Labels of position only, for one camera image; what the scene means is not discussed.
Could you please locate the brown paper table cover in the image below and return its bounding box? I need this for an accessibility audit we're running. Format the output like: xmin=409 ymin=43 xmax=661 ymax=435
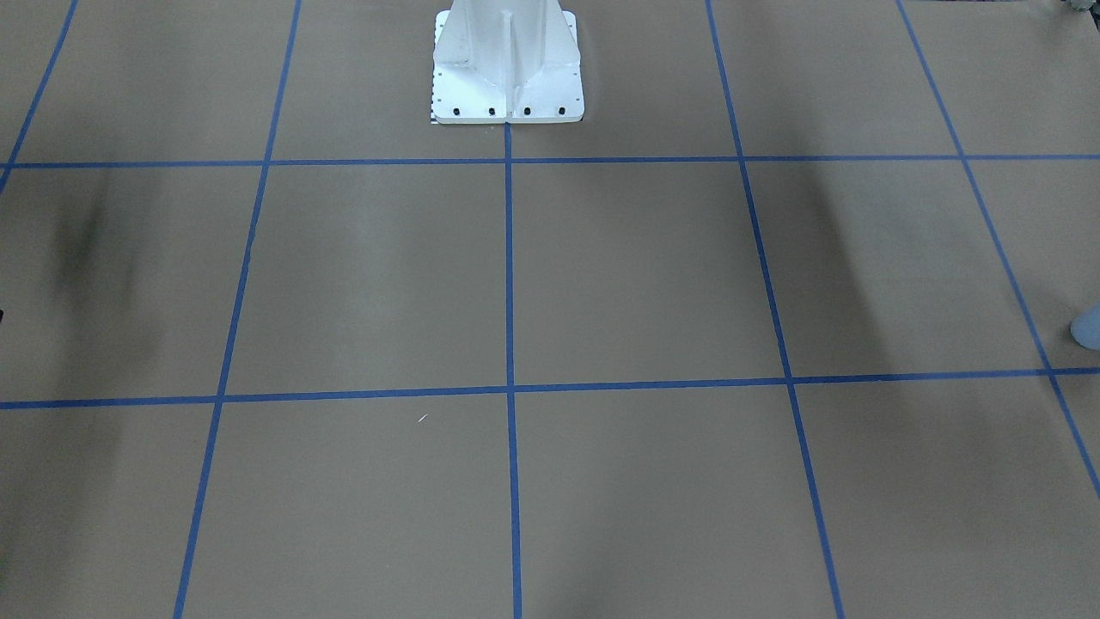
xmin=3 ymin=1 xmax=1097 ymax=618

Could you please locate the blue cup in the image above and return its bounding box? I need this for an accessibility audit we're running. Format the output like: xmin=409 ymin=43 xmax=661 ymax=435
xmin=1069 ymin=303 xmax=1100 ymax=350

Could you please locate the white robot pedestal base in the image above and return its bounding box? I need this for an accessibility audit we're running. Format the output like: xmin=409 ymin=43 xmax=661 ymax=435
xmin=430 ymin=1 xmax=585 ymax=125

